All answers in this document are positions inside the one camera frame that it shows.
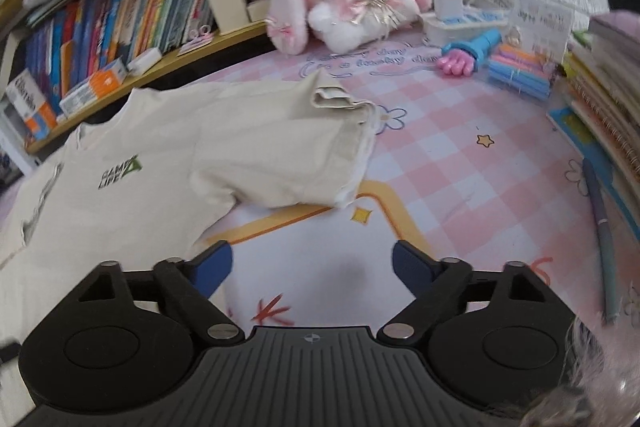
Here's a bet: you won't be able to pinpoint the grey blue pen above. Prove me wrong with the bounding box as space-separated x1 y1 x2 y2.
581 158 621 325

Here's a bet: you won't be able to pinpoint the beige pen holder box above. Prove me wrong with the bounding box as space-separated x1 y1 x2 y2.
206 0 251 35

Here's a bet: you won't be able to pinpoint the pink hand toy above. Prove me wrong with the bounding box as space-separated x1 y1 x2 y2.
435 29 502 78

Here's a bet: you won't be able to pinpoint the pink scissors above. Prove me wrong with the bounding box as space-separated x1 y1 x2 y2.
177 24 213 55

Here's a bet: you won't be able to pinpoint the cream printed t-shirt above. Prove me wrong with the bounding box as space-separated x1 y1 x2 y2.
0 71 377 427

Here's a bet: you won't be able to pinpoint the tall white orange blue box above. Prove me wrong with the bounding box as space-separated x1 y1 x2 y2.
6 69 58 142

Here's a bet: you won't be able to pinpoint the stack of pastel highlighters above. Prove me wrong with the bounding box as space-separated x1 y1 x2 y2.
487 43 556 102

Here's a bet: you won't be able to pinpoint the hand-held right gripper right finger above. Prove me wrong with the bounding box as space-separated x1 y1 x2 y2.
376 239 551 348

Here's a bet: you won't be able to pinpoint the wooden bookshelf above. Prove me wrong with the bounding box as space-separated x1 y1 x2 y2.
0 0 281 155

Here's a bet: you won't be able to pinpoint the row of colourful books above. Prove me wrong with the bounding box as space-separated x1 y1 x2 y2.
20 0 273 108

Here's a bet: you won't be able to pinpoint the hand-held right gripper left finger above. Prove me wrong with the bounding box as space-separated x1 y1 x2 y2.
77 241 246 348

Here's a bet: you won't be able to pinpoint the small beige box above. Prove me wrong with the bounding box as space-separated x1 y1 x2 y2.
247 0 273 22

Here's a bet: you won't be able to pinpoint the stack of notebooks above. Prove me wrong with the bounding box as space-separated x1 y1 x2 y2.
547 14 640 248

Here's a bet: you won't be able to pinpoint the long white orange box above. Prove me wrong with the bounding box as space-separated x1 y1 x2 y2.
59 59 128 118

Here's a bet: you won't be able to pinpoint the small white box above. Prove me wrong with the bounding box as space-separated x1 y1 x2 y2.
127 48 163 74

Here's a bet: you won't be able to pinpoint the pink checked cartoon desk mat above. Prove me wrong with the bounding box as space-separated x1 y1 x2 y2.
0 27 640 358

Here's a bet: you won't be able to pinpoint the clear acrylic sign card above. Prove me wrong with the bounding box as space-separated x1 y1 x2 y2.
507 0 576 52

